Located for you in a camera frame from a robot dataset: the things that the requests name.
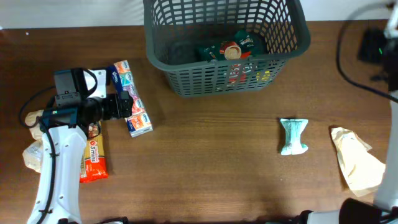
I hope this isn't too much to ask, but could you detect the crumpled clear plastic pouch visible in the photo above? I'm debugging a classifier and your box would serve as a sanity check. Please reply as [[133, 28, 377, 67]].
[[22, 110, 44, 173]]

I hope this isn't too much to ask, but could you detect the green Nescafe coffee bag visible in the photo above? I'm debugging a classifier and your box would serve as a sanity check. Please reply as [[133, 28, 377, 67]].
[[195, 30, 269, 91]]

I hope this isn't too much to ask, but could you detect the San Remo spaghetti packet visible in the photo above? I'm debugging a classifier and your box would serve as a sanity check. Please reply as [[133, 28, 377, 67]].
[[80, 121, 109, 183]]

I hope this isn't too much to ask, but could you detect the dark grey plastic basket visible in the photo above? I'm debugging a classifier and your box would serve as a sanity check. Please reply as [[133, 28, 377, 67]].
[[144, 0, 310, 97]]

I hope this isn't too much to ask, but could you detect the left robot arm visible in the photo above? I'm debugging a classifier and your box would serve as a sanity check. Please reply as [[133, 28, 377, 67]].
[[28, 91, 134, 223]]

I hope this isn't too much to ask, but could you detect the small teal white packet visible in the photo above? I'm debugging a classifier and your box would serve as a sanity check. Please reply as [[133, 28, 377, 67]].
[[280, 118, 308, 156]]

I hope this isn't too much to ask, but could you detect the Kleenex tissue multipack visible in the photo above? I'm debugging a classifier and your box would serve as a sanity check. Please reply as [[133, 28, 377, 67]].
[[108, 60, 153, 138]]

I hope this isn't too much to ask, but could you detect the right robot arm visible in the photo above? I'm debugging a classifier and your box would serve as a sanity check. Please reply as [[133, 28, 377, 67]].
[[297, 1, 397, 223]]

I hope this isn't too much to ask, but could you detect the beige paper pouch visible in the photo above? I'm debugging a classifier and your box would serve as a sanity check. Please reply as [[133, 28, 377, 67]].
[[331, 127, 386, 197]]

